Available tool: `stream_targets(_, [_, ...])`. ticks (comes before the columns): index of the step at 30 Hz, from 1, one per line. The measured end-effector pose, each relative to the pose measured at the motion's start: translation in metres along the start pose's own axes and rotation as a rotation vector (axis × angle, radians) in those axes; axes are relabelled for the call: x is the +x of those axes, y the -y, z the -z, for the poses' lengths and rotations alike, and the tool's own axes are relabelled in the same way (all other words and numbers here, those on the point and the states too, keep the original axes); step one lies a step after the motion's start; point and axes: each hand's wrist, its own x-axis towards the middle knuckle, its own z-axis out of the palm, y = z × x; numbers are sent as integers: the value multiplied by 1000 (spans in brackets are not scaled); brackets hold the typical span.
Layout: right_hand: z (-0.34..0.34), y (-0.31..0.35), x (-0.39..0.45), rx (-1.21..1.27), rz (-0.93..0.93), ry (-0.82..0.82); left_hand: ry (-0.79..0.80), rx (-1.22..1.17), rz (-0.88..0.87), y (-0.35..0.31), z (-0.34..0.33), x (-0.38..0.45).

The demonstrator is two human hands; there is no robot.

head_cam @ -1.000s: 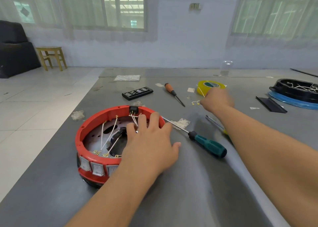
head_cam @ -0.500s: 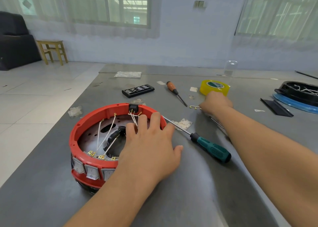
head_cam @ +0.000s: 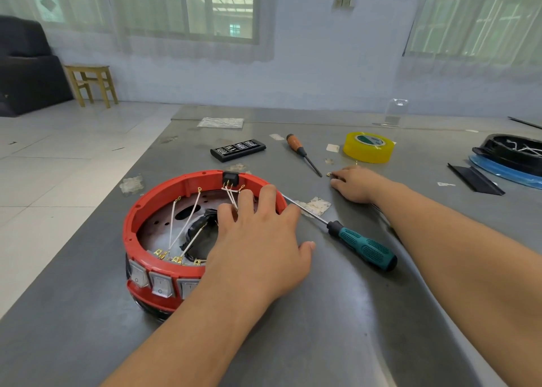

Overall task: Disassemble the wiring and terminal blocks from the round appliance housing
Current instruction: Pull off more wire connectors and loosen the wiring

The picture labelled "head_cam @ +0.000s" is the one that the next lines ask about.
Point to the person's left hand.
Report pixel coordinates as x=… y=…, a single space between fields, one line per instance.
x=258 y=260

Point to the person's right hand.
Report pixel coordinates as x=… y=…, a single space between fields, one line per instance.
x=360 y=183

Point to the red round appliance base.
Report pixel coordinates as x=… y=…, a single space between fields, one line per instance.
x=148 y=209

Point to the person's right forearm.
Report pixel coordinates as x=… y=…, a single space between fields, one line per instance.
x=457 y=272

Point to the person's left forearm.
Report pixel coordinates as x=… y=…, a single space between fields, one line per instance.
x=178 y=340

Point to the black round appliance part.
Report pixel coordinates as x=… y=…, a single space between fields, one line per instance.
x=500 y=154

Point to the yellow tape roll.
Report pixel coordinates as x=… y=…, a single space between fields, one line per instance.
x=356 y=154

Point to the crumpled white tape piece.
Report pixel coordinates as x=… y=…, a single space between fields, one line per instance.
x=318 y=206

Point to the black remote control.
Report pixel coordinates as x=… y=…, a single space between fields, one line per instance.
x=237 y=150

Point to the black flat plate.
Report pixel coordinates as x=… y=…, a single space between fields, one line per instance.
x=474 y=179

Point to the white paper sheet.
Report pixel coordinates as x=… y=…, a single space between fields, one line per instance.
x=220 y=122

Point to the sheer white curtain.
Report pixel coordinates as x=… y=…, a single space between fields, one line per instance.
x=85 y=9
x=474 y=71

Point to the thin black rod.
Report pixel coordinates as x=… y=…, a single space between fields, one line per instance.
x=525 y=122

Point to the large barred window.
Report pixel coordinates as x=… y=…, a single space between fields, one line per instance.
x=169 y=5
x=474 y=14

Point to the small wooden stool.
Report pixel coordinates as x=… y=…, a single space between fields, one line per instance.
x=89 y=70

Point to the black armchair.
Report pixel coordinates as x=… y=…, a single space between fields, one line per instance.
x=30 y=69

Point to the white wall box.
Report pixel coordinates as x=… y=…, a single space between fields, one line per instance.
x=344 y=2

